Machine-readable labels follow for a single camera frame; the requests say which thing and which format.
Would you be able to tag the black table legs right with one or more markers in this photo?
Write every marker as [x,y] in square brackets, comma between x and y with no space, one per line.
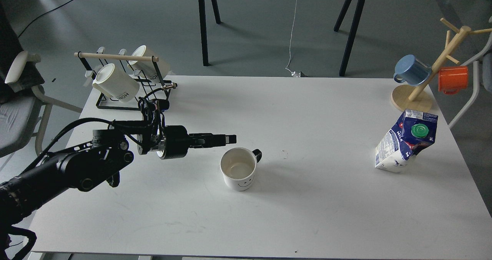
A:
[352,32]

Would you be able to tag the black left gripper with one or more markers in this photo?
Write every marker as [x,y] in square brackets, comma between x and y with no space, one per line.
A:
[177,141]

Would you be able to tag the white mug front rack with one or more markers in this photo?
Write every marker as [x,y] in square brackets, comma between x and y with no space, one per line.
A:
[115,83]

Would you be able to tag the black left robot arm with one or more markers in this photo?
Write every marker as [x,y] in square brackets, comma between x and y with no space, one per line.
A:
[88,164]

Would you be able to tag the white mug rack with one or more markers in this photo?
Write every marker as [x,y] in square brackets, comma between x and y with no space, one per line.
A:
[115,83]
[148,67]

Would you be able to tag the white mug rear rack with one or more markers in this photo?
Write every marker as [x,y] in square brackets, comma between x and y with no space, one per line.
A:
[148,67]

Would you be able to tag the black table legs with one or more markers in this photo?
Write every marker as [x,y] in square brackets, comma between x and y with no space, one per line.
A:
[203,28]
[352,32]

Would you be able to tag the black wire mug rack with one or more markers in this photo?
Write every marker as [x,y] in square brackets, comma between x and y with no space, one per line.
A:
[93,62]

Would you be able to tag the blue white milk carton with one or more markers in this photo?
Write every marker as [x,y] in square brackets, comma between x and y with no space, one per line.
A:
[412,133]

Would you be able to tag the wooden mug tree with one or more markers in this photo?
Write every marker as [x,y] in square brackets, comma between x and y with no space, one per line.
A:
[409,97]

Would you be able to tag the black table legs left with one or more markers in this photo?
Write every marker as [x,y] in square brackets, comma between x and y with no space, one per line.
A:
[203,28]

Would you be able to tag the blue mug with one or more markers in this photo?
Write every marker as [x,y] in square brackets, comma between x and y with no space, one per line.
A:
[411,70]

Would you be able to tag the orange mug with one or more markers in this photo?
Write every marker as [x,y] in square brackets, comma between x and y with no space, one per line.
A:
[451,80]

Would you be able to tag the white smiley face mug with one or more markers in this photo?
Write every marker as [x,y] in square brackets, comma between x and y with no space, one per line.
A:
[238,167]

